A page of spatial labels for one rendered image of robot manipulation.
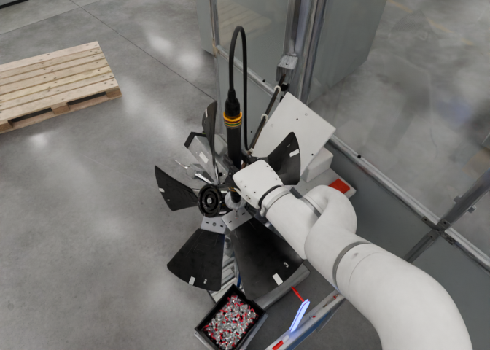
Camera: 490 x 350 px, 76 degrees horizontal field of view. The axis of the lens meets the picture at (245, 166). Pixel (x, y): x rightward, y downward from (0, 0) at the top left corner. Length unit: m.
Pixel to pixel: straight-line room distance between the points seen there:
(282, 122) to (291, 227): 0.65
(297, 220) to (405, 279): 0.33
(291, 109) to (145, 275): 1.59
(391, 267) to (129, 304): 2.05
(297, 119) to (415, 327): 0.96
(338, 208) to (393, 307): 0.27
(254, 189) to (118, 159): 2.37
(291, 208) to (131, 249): 1.90
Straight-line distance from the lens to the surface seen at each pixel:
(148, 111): 3.41
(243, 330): 1.32
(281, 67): 1.32
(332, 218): 0.61
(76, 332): 2.42
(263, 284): 1.05
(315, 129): 1.20
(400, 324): 0.41
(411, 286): 0.41
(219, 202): 1.07
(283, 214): 0.71
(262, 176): 0.78
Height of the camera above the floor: 2.15
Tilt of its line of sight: 51 degrees down
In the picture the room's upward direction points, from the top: straight up
